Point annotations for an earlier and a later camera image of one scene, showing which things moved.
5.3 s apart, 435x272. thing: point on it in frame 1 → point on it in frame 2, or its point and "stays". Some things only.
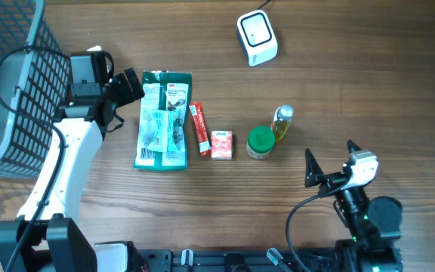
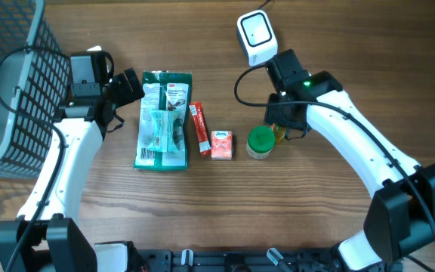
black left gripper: [124, 95] stays
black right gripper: [314, 174] → [271, 115]
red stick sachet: [201, 129] stays
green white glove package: [162, 134] stays
